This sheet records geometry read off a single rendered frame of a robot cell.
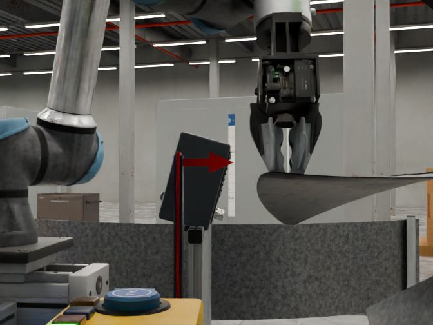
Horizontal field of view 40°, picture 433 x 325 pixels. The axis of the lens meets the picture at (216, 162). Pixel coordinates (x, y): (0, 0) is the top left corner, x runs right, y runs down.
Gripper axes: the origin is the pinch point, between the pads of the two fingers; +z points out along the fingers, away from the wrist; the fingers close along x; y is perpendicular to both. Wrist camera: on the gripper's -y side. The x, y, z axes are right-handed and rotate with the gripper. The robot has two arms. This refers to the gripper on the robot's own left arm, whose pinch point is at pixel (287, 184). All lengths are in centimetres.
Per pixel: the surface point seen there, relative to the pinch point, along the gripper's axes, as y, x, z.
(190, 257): -49, -15, 1
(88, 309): 30.1, -16.5, 17.4
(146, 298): 28.3, -12.9, 16.6
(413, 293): 1.7, 13.5, 13.4
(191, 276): -50, -15, 5
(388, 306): 0.0, 11.1, 14.7
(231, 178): -600, -5, -182
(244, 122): -575, 10, -243
